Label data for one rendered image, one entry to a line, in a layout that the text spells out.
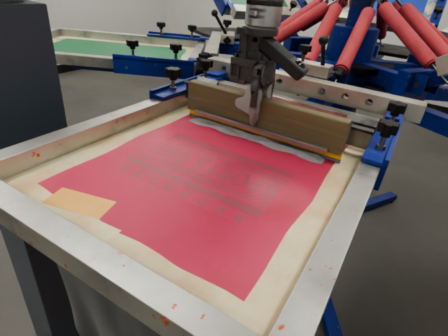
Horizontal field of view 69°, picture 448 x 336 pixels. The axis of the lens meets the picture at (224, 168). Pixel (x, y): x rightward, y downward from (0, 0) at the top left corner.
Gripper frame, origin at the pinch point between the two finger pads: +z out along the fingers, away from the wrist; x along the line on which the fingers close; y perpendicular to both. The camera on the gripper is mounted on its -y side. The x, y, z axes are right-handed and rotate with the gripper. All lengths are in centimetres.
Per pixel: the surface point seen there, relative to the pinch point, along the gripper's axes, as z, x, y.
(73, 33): 0, -47, 130
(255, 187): 4.9, 20.3, -9.6
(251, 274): 5.0, 39.4, -18.4
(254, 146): 4.8, 5.0, -1.6
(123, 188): 4.4, 35.4, 8.9
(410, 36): -15, -70, -23
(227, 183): 4.7, 22.7, -4.8
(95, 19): 29, -268, 381
